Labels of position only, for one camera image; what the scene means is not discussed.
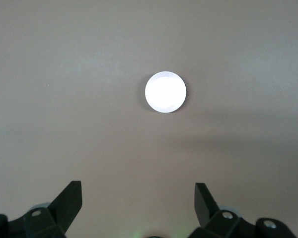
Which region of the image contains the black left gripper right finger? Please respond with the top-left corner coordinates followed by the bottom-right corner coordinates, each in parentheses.
top-left (188, 182), bottom-right (298, 238)

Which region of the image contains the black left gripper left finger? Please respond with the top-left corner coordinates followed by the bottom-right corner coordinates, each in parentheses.
top-left (0, 180), bottom-right (83, 238)

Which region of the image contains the white bowl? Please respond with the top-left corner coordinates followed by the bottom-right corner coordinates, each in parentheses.
top-left (144, 71), bottom-right (187, 114)

